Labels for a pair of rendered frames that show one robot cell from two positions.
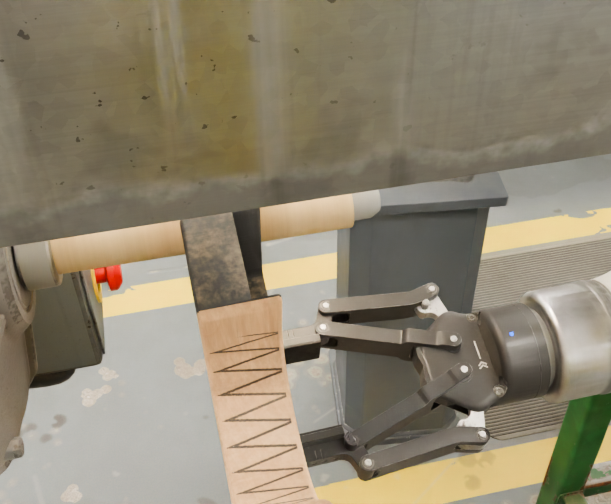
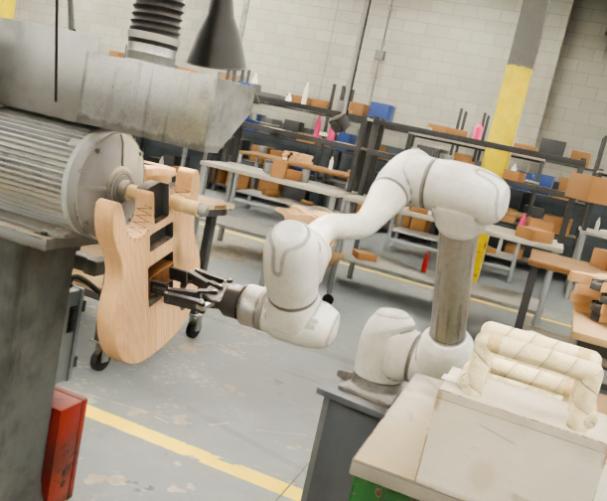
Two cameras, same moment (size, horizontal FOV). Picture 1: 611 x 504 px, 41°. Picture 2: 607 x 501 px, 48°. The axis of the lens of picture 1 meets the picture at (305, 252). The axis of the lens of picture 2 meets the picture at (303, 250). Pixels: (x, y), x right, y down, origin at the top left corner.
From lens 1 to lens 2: 124 cm
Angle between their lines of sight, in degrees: 42
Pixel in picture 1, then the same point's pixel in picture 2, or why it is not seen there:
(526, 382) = (227, 299)
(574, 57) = (194, 124)
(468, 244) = not seen: hidden behind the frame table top
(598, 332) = (256, 292)
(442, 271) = not seen: hidden behind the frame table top
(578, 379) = (242, 304)
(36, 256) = (123, 185)
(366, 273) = (319, 441)
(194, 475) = not seen: outside the picture
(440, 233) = (361, 430)
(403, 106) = (165, 123)
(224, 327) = (139, 197)
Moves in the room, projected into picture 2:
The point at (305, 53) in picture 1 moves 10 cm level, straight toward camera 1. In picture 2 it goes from (152, 107) to (112, 99)
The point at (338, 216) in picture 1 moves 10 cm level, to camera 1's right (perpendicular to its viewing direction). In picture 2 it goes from (192, 207) to (227, 219)
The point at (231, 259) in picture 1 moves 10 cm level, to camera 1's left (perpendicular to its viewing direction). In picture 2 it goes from (151, 185) to (118, 174)
